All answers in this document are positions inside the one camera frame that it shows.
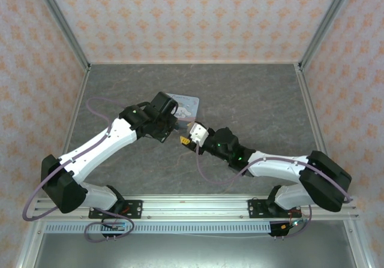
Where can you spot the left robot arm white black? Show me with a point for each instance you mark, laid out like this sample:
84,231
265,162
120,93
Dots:
99,142

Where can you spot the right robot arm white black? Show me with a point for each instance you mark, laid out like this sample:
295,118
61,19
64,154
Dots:
279,166

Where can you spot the white cartoon printed card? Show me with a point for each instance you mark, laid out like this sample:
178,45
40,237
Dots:
190,106

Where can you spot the small right base circuit board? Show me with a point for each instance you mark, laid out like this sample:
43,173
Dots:
292,223

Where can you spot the small base circuit board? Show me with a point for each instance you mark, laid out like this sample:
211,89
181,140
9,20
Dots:
292,223
116,226

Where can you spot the small left base circuit board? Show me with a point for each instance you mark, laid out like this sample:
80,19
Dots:
116,226

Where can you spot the grey metal panel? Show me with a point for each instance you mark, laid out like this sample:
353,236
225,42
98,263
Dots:
195,251

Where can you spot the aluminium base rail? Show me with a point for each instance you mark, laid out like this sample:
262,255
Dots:
195,205

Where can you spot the aluminium table side rail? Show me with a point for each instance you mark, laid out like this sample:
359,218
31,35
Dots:
310,112
76,112

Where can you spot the aluminium frame post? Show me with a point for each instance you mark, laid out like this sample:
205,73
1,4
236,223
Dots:
327,22
61,22

